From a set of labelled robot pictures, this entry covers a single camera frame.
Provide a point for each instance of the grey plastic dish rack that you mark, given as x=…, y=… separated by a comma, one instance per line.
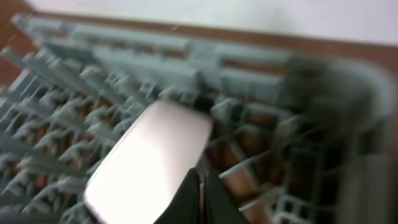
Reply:
x=295, y=138

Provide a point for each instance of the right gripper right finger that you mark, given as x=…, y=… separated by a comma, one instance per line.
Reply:
x=217, y=205

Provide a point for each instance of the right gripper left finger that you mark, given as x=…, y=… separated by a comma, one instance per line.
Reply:
x=185, y=205

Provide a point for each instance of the pink bowl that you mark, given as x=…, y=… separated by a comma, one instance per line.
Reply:
x=139, y=177

